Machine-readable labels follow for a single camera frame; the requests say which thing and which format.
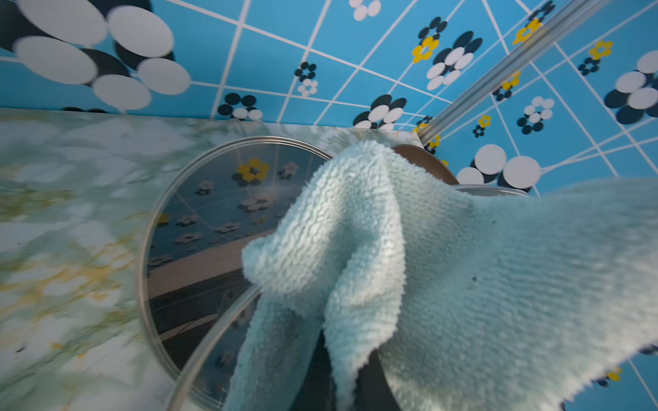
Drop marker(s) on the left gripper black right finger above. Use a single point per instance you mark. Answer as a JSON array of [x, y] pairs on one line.
[[373, 393]]

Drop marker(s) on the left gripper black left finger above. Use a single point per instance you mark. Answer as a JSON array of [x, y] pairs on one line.
[[317, 392]]

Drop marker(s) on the glass lid of wok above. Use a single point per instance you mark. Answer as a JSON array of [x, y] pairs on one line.
[[230, 323]]

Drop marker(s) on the light green cloth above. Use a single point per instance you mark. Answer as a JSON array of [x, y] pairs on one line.
[[471, 303]]

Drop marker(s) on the glass lid of frying pan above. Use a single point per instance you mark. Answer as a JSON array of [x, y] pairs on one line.
[[191, 264]]

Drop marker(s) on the dark wok with beige handle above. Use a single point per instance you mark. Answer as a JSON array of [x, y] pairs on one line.
[[423, 159]]

